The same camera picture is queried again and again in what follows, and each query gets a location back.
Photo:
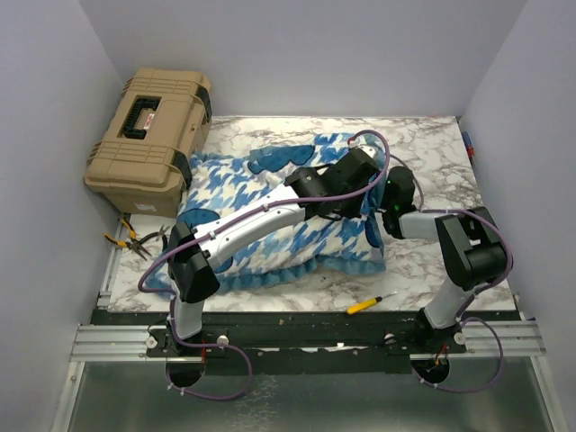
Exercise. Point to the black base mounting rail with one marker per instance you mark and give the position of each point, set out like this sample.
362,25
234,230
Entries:
286,342

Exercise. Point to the white blue-trimmed pillowcase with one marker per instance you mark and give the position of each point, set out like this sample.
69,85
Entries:
288,225

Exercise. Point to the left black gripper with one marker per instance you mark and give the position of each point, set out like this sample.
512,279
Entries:
355,211

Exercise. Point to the black handled small pliers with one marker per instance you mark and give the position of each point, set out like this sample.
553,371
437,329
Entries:
156,235

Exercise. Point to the blue red marker pen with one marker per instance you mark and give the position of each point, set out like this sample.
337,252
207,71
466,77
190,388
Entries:
469,148

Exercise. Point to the yellow handled pliers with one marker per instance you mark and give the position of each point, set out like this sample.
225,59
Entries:
132,243

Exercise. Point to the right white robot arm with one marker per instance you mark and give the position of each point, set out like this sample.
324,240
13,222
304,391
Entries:
475,255

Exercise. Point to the tan plastic toolbox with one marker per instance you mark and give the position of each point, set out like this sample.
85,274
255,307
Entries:
141,164

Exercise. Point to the yellow handled screwdriver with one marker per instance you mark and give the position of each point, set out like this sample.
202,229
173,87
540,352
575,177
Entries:
364,305

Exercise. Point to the aluminium extrusion frame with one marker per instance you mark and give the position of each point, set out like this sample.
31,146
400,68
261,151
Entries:
501,382

